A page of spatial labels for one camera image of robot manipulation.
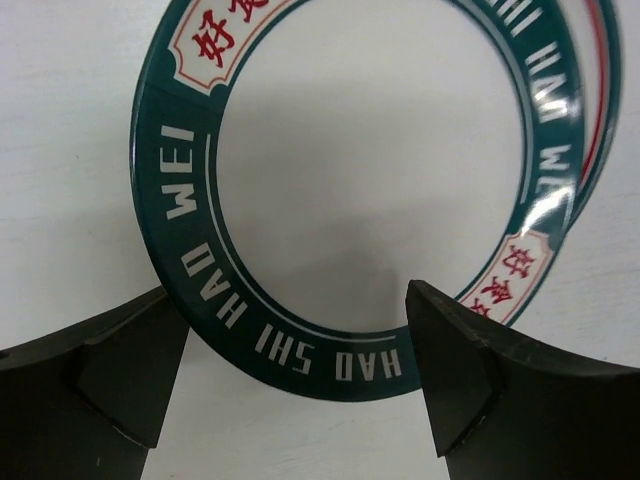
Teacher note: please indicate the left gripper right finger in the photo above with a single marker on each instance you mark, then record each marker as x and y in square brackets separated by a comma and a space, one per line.
[503, 405]

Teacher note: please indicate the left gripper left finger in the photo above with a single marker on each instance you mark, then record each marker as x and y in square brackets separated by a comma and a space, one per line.
[89, 401]

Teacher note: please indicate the green rim text plate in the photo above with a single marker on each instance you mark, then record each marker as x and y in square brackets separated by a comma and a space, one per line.
[192, 65]

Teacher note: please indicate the orange sunburst plate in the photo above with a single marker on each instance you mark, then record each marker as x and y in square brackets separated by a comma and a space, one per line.
[595, 26]

